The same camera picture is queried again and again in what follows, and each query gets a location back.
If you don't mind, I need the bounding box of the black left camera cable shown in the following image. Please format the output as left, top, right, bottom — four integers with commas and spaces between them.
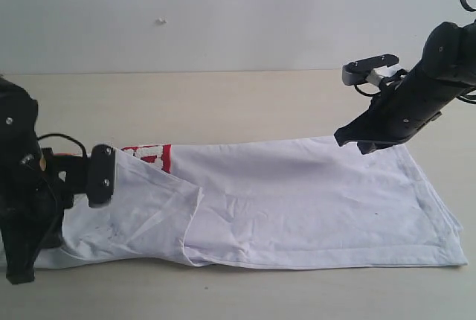
36, 132, 89, 161

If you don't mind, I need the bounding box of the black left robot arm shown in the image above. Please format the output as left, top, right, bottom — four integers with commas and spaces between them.
1, 79, 89, 285

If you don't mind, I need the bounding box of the white t-shirt with red lettering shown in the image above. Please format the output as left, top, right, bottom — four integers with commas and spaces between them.
36, 137, 467, 270

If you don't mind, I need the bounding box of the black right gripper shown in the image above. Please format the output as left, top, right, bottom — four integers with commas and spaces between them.
333, 74, 443, 155

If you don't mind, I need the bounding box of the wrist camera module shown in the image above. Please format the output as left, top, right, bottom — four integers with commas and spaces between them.
341, 54, 405, 86
86, 144, 116, 208

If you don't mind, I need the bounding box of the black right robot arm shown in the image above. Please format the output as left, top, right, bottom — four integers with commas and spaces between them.
334, 22, 475, 155

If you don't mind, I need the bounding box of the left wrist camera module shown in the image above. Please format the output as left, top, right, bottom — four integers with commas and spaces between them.
86, 144, 116, 208

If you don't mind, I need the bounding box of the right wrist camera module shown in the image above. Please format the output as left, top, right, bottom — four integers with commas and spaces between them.
341, 54, 405, 86

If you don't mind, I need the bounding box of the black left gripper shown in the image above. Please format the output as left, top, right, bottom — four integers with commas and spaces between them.
1, 147, 89, 285

